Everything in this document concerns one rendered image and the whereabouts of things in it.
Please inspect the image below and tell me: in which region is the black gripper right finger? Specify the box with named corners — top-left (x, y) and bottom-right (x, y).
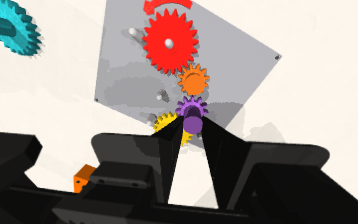
top-left (201, 116), bottom-right (330, 210)

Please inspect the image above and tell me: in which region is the yellow gear with black stripe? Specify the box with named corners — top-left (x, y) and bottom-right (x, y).
top-left (153, 111), bottom-right (193, 146)

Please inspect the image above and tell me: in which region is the orange gear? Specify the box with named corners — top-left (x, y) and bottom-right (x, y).
top-left (177, 63), bottom-right (210, 96)

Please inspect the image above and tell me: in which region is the cyan gear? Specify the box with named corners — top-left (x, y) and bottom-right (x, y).
top-left (0, 0), bottom-right (42, 56)

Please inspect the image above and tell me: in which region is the purple gear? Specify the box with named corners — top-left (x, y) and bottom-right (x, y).
top-left (175, 95), bottom-right (209, 134)

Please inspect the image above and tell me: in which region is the grey board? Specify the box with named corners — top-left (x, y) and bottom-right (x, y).
top-left (94, 0), bottom-right (283, 129)

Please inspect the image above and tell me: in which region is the red gear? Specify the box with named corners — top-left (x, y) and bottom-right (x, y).
top-left (142, 9), bottom-right (199, 75)

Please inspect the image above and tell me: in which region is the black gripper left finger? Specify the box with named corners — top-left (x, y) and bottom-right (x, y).
top-left (91, 115), bottom-right (184, 204)

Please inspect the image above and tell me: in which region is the red curved arrow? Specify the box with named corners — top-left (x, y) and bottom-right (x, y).
top-left (144, 0), bottom-right (192, 15)

